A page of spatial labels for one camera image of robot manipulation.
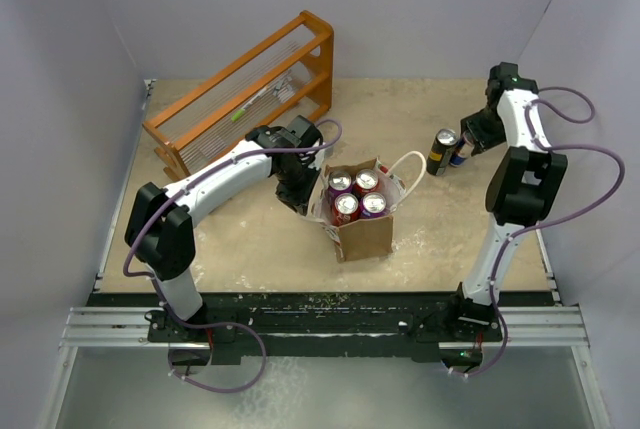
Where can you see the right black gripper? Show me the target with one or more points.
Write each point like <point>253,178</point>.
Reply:
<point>483,139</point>

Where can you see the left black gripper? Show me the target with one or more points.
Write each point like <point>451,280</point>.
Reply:
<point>297,200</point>

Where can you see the silver blue red can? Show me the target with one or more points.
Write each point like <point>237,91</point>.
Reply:
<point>460,151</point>

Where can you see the dark black soda can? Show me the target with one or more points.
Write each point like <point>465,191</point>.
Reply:
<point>443,145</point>

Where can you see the red coke can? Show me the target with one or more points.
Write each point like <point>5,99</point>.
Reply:
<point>366,181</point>
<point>345,209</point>

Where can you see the purple fanta can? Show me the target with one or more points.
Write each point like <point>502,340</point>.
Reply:
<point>373,205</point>
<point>339,182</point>

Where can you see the watermelon print canvas bag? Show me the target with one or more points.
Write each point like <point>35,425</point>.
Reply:
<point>368,238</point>

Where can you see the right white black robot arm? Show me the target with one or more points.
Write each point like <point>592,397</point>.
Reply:
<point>519,195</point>

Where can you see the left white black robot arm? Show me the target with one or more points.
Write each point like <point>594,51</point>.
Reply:
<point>160,230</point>

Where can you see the green capped marker pen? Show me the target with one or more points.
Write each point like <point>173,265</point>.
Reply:
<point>254,98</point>

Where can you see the orange wooden wire rack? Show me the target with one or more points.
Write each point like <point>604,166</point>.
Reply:
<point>288,73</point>

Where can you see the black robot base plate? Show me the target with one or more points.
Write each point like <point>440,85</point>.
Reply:
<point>410,325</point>

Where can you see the aluminium frame rail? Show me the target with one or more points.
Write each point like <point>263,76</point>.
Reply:
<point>255,244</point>

